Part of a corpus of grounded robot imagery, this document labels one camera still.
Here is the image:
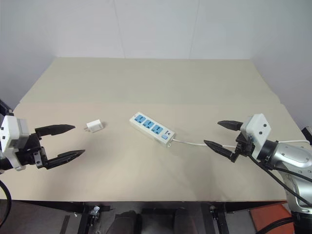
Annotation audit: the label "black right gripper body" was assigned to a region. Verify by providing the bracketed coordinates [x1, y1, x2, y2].
[234, 131, 256, 157]

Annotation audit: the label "dark rounded shape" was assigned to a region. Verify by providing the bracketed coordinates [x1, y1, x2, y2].
[114, 209, 143, 234]

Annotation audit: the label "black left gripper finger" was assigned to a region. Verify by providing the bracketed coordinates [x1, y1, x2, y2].
[35, 124, 76, 141]
[44, 149, 86, 170]

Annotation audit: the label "white power cable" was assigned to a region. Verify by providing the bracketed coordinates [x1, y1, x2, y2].
[171, 138, 311, 148]

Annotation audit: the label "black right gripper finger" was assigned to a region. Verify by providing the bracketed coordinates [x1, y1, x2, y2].
[217, 120, 245, 133]
[203, 139, 239, 163]

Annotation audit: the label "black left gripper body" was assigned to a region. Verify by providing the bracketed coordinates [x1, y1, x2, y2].
[15, 133, 48, 170]

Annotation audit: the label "white plug adapter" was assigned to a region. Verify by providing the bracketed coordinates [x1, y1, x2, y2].
[83, 119, 104, 134]

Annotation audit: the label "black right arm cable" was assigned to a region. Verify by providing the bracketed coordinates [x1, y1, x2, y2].
[248, 155, 312, 208]

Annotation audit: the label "black table frame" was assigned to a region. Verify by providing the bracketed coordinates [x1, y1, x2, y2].
[14, 200, 289, 234]

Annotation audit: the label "white power strip blue sockets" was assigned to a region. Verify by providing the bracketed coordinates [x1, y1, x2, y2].
[129, 112, 176, 149]

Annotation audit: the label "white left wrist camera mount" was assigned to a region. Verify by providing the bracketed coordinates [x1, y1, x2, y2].
[0, 115, 30, 171]

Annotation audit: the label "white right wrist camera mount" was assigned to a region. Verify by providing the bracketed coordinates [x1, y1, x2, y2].
[239, 113, 272, 159]

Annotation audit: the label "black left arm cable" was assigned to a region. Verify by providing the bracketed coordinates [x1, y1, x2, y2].
[0, 179, 13, 221]

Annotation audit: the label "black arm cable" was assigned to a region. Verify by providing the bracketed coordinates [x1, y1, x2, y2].
[248, 155, 312, 208]
[0, 179, 13, 221]

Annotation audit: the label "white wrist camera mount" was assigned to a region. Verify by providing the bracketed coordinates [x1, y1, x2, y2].
[0, 115, 30, 171]
[239, 113, 272, 159]

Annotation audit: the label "orange floor mat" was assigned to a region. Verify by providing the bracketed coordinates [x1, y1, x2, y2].
[248, 203, 293, 234]

